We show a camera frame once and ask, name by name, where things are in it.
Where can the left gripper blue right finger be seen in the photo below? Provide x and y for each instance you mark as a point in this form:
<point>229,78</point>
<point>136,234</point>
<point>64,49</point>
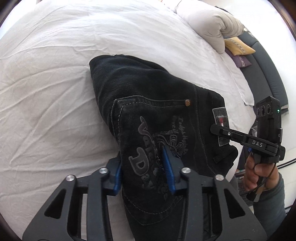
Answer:
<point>173,166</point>

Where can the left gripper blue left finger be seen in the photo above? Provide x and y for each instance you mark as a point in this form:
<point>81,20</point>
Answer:
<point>113,182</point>

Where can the black denim pants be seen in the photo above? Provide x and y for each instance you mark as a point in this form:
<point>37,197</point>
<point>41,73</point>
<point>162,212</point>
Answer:
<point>146,108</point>

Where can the right forearm grey sleeve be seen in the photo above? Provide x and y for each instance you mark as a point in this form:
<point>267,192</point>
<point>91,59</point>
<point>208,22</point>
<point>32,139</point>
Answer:
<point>270,210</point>

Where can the right hand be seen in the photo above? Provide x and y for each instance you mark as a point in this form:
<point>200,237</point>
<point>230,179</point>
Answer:
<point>254,171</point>

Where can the dark grey sofa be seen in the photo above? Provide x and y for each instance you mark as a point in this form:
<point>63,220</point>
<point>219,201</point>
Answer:
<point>262,75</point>

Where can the white bed mattress sheet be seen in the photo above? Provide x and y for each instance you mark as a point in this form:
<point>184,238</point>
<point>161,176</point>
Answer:
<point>50,123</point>

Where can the purple cushion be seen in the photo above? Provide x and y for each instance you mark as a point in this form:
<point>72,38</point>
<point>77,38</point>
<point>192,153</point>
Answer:
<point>240,61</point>

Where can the yellow cushion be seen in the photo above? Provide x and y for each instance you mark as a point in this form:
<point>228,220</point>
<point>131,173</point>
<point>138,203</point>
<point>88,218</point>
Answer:
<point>238,47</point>

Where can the white pillow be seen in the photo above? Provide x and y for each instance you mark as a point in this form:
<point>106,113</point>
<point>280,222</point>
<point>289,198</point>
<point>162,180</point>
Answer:
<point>209,22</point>

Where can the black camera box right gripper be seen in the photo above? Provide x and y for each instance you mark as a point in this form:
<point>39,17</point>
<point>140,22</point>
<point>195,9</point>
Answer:
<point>268,117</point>

